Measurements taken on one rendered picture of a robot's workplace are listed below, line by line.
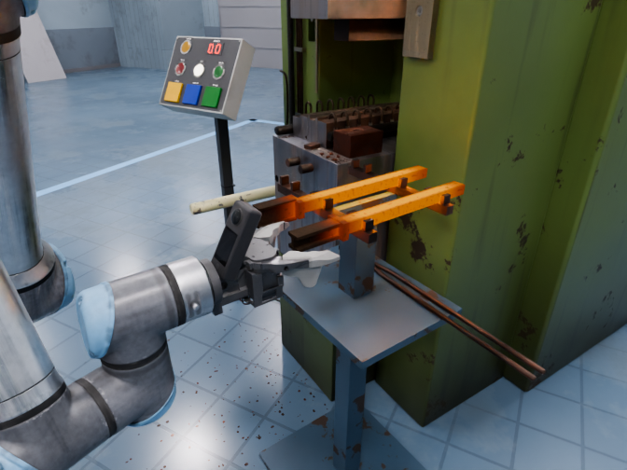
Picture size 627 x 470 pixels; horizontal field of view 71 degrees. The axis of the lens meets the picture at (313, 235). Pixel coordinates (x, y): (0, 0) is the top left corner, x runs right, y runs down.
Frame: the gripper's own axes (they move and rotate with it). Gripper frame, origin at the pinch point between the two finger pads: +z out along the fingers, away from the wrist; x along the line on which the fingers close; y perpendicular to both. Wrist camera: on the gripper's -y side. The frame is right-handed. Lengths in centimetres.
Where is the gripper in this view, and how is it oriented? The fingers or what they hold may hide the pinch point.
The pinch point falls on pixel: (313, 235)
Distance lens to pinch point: 74.6
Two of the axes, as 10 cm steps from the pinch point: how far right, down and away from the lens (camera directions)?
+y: 0.0, 8.9, 4.6
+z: 8.1, -2.7, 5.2
